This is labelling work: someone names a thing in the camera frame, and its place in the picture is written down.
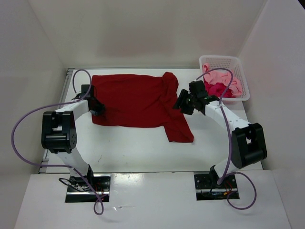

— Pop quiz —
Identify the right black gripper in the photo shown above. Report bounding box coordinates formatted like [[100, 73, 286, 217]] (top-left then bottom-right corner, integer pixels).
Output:
[[172, 89, 197, 115]]

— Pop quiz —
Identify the dark red t-shirt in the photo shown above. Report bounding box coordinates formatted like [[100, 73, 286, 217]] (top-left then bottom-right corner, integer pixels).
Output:
[[91, 72, 194, 143]]

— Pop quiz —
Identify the light pink t-shirt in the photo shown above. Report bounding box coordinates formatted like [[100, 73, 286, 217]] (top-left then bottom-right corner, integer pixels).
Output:
[[203, 70, 243, 98]]

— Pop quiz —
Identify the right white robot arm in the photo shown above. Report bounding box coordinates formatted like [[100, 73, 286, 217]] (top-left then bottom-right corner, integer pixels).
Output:
[[173, 89, 267, 187]]

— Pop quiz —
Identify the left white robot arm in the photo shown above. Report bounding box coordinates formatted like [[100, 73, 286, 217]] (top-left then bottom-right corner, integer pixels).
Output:
[[41, 95, 105, 191]]

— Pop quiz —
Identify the magenta t-shirt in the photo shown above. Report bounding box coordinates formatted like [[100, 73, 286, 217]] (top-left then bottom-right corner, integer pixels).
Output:
[[204, 81, 233, 98]]

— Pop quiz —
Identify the white plastic basket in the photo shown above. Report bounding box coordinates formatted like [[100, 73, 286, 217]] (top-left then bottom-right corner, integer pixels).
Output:
[[199, 55, 250, 101]]

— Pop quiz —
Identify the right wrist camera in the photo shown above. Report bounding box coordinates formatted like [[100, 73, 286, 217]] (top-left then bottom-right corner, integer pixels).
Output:
[[189, 81, 208, 98]]

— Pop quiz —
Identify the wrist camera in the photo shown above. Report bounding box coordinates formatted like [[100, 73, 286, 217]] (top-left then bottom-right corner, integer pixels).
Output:
[[189, 81, 208, 98], [81, 84, 92, 98]]

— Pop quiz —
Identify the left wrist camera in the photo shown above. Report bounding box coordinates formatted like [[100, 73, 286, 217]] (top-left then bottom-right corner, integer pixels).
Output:
[[81, 84, 92, 98]]

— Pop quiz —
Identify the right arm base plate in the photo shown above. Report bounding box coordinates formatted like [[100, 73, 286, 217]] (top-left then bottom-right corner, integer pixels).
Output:
[[193, 171, 240, 201]]

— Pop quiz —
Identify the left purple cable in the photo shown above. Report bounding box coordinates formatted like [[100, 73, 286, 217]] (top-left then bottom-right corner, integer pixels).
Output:
[[11, 69, 105, 217]]

